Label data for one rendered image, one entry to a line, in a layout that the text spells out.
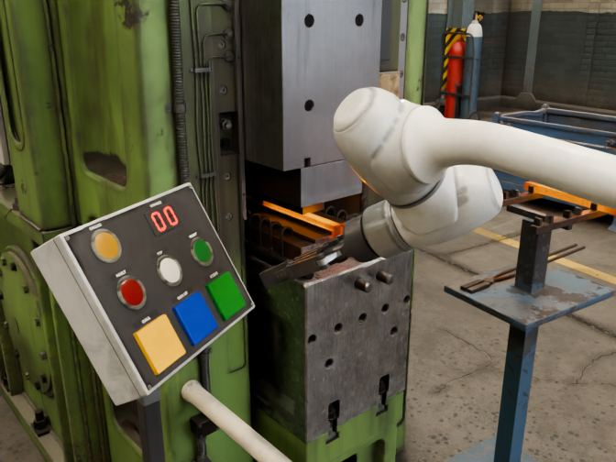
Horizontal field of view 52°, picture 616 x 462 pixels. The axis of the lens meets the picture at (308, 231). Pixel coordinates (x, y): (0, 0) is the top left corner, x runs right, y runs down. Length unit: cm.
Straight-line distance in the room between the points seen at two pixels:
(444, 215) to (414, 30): 104
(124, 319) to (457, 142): 57
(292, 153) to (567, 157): 77
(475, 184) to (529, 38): 978
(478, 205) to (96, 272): 58
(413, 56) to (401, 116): 108
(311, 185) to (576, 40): 888
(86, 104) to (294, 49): 60
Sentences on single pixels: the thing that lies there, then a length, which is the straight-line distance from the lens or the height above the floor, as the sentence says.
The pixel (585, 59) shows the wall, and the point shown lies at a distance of 1010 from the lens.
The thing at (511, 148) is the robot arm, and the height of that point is 137.
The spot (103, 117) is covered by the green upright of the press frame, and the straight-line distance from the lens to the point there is 171.
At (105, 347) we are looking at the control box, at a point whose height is 103.
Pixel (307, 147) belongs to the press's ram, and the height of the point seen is 122.
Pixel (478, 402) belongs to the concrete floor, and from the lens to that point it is 276.
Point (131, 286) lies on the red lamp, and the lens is 106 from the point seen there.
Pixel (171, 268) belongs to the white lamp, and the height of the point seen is 109.
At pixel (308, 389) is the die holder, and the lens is 161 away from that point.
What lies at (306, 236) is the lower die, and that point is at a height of 99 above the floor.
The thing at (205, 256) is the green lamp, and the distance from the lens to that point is 120.
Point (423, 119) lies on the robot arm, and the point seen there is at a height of 139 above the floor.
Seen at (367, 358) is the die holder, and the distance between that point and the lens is 173.
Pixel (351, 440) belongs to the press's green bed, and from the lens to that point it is 184.
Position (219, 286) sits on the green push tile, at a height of 103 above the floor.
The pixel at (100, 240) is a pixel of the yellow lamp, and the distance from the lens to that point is 105.
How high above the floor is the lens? 152
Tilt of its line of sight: 19 degrees down
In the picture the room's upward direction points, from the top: straight up
